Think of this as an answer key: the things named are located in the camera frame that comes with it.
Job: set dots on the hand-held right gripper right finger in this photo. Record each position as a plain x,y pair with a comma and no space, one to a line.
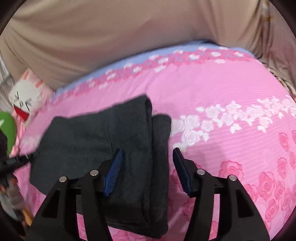
181,171

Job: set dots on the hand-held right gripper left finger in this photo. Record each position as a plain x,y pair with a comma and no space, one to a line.
113,171

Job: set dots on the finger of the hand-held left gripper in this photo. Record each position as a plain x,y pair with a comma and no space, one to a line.
25,158

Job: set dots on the dark grey pants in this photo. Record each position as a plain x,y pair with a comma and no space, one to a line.
92,139

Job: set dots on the person's left forearm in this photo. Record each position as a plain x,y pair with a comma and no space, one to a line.
13,199

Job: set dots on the green plush toy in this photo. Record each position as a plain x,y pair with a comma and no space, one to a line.
8,132

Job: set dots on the white rabbit face pillow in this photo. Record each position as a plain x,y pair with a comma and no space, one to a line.
27,99

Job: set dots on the pink floral bed sheet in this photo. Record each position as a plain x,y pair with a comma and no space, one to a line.
219,92

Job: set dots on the beige hanging cloth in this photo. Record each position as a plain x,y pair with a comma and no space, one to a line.
115,34

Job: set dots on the white floral curtain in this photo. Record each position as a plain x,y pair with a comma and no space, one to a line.
277,32

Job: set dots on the wooden bed frame edge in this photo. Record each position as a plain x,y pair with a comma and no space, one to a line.
26,216

